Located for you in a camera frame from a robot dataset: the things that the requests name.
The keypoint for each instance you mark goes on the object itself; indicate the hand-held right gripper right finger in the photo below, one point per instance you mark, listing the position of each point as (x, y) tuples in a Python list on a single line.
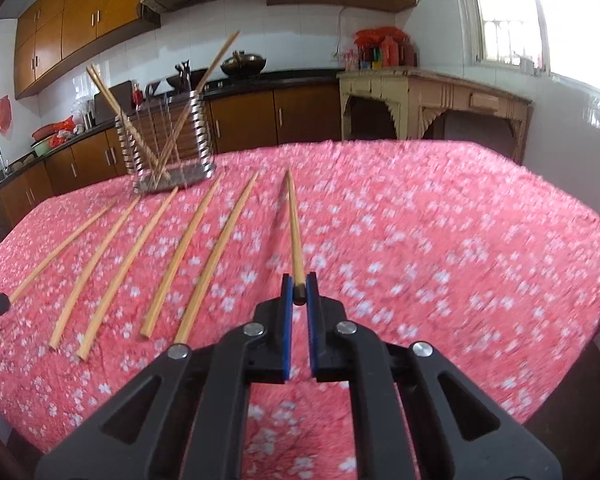
[(314, 330)]

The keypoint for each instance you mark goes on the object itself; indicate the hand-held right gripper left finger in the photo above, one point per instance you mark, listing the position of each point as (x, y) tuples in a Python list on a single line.
[(286, 330)]

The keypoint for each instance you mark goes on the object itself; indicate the wooden chopstick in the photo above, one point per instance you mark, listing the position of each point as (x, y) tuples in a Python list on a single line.
[(105, 95), (182, 257), (95, 275), (62, 252), (217, 257), (130, 272), (294, 235), (220, 57), (111, 91)]

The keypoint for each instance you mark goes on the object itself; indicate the red floral tablecloth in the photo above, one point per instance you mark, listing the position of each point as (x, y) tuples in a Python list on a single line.
[(430, 260)]

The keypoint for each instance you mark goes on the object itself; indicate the green basin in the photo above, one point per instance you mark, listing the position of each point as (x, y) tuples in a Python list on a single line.
[(41, 147)]

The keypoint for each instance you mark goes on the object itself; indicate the red basin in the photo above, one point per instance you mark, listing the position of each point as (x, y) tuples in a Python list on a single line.
[(45, 131)]

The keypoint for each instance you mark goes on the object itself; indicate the red hanging plastic bag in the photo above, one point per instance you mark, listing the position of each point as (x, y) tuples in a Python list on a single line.
[(2, 115)]

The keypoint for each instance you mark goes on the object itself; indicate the steel cup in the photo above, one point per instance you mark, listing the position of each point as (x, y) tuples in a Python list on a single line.
[(88, 120)]

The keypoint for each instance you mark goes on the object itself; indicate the wooden base cabinets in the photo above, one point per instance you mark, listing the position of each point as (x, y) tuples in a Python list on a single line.
[(300, 115)]

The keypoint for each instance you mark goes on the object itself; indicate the white plastic bag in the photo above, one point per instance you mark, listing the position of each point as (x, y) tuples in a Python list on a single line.
[(80, 107)]

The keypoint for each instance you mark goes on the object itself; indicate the dark cutting board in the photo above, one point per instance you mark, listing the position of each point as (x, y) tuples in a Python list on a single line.
[(112, 102)]

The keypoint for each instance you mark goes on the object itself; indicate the black kitchen countertop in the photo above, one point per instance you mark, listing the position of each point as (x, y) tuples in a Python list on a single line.
[(280, 80)]

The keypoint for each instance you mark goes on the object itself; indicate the small red bottle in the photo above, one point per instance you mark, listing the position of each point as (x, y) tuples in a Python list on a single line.
[(138, 97)]

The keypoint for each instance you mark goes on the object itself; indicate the cream wooden side table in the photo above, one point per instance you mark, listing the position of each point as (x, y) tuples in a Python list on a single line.
[(430, 90)]

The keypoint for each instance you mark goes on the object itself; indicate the dark pan with lid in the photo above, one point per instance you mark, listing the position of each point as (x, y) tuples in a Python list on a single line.
[(243, 66)]

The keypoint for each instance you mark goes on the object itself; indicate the black wok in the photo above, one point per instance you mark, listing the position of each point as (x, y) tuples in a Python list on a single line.
[(190, 77)]

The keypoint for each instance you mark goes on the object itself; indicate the blue and yellow box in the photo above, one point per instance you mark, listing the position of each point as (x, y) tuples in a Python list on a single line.
[(370, 64)]

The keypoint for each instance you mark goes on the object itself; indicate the small labelled bottle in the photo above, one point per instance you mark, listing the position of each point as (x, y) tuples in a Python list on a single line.
[(352, 60)]

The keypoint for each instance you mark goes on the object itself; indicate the large red plastic bottle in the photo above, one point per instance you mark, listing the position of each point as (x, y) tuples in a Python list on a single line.
[(389, 52)]

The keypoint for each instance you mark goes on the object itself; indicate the dark red bottle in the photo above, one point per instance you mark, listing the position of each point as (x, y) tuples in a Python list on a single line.
[(407, 52)]

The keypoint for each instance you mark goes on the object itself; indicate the white enamel cup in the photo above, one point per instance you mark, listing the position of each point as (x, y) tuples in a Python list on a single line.
[(526, 65)]

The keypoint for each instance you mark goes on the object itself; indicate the large barred window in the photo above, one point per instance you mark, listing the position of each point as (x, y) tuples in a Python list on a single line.
[(570, 15)]

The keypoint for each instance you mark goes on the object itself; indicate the wooden wall cabinets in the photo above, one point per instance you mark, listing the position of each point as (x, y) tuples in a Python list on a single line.
[(80, 20)]

